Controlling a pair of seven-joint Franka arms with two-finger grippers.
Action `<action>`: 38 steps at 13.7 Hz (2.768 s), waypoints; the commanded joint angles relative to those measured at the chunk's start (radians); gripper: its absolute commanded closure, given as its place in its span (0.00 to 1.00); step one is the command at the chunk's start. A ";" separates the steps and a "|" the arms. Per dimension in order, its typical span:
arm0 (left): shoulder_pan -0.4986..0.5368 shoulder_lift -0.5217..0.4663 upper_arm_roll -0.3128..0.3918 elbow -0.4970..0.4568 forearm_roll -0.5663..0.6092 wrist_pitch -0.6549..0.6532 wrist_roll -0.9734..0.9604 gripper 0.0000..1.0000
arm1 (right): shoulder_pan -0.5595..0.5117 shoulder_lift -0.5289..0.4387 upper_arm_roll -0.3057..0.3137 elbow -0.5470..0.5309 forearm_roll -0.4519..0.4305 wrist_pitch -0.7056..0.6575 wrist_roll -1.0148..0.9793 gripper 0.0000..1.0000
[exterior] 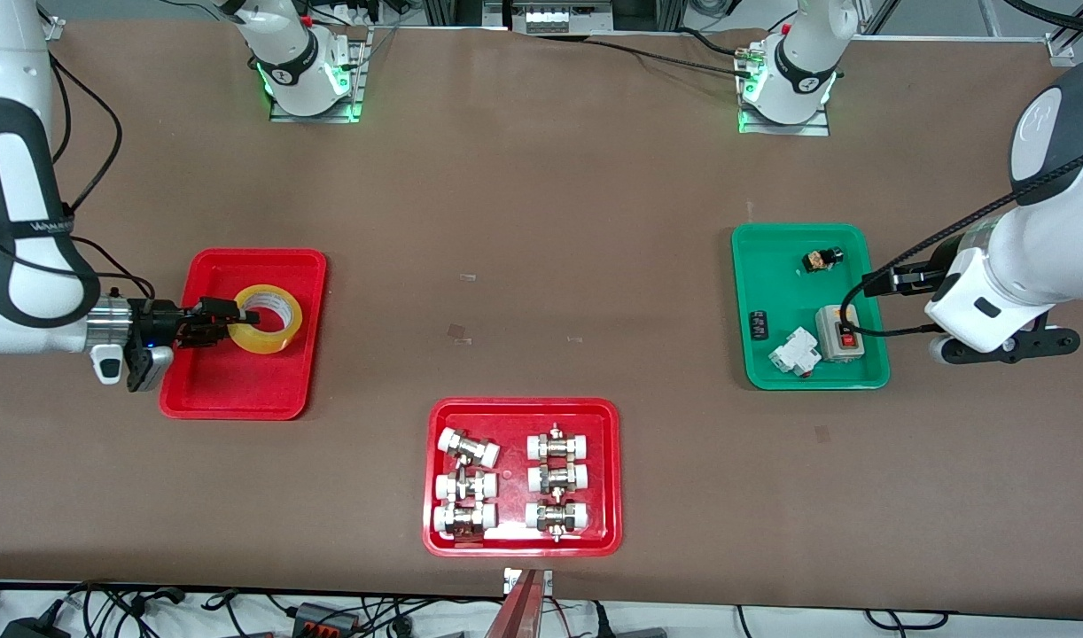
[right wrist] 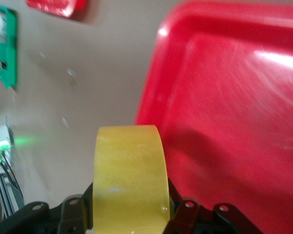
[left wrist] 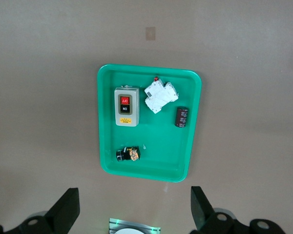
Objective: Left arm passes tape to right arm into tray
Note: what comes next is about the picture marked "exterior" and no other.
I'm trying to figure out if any red tray with fittings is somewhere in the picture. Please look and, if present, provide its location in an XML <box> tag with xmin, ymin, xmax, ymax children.
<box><xmin>422</xmin><ymin>398</ymin><xmax>623</xmax><ymax>558</ymax></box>

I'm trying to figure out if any yellow clear tape roll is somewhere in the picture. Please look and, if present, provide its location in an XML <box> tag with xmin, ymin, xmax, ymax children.
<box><xmin>228</xmin><ymin>284</ymin><xmax>304</xmax><ymax>354</ymax></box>

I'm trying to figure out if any white circuit breaker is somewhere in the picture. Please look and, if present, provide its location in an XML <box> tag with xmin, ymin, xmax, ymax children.
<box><xmin>767</xmin><ymin>326</ymin><xmax>825</xmax><ymax>379</ymax></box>

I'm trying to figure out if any white power strip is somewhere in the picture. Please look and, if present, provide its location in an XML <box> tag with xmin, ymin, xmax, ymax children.
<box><xmin>522</xmin><ymin>3</ymin><xmax>615</xmax><ymax>35</ymax></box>

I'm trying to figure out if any black orange connector box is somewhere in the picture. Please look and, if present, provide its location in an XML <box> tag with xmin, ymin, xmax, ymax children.
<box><xmin>292</xmin><ymin>602</ymin><xmax>362</xmax><ymax>635</ymax></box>

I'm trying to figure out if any black power adapter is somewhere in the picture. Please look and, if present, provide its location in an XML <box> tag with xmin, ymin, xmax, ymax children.
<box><xmin>0</xmin><ymin>601</ymin><xmax>73</xmax><ymax>638</ymax></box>

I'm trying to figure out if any grey push button switch box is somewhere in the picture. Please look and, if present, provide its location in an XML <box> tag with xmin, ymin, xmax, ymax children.
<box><xmin>814</xmin><ymin>304</ymin><xmax>867</xmax><ymax>363</ymax></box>

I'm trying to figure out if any white brass pipe fitting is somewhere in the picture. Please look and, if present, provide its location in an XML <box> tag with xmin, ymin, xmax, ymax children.
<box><xmin>526</xmin><ymin>462</ymin><xmax>590</xmax><ymax>494</ymax></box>
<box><xmin>438</xmin><ymin>427</ymin><xmax>502</xmax><ymax>469</ymax></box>
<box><xmin>524</xmin><ymin>500</ymin><xmax>590</xmax><ymax>542</ymax></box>
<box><xmin>526</xmin><ymin>424</ymin><xmax>592</xmax><ymax>461</ymax></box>
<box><xmin>432</xmin><ymin>502</ymin><xmax>499</xmax><ymax>542</ymax></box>
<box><xmin>434</xmin><ymin>470</ymin><xmax>499</xmax><ymax>503</ymax></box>

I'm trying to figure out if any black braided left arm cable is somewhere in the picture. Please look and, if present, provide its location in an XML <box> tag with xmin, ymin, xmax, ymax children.
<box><xmin>840</xmin><ymin>0</ymin><xmax>1083</xmax><ymax>339</ymax></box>

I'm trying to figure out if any black floor cable bundle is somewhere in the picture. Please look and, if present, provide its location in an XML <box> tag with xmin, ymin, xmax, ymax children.
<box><xmin>61</xmin><ymin>580</ymin><xmax>241</xmax><ymax>638</ymax></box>

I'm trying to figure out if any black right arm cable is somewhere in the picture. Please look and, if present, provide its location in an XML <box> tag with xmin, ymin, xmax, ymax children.
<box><xmin>35</xmin><ymin>51</ymin><xmax>158</xmax><ymax>304</ymax></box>

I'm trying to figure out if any green plastic tray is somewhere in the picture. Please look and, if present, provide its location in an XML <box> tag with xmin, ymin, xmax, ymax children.
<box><xmin>731</xmin><ymin>223</ymin><xmax>892</xmax><ymax>391</ymax></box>

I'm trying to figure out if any empty red plastic tray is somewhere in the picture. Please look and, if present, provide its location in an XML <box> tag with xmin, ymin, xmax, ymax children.
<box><xmin>159</xmin><ymin>248</ymin><xmax>328</xmax><ymax>421</ymax></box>

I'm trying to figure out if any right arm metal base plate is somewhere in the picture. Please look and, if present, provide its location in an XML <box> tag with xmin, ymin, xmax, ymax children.
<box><xmin>269</xmin><ymin>27</ymin><xmax>371</xmax><ymax>124</ymax></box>

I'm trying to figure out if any red metal bar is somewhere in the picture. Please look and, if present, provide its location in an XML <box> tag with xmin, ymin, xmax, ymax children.
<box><xmin>483</xmin><ymin>568</ymin><xmax>548</xmax><ymax>638</ymax></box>

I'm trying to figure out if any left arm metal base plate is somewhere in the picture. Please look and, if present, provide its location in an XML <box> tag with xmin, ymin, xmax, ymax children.
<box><xmin>737</xmin><ymin>44</ymin><xmax>832</xmax><ymax>137</ymax></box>

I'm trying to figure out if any black cable on table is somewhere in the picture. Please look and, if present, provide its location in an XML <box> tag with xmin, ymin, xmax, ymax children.
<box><xmin>584</xmin><ymin>28</ymin><xmax>757</xmax><ymax>77</ymax></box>

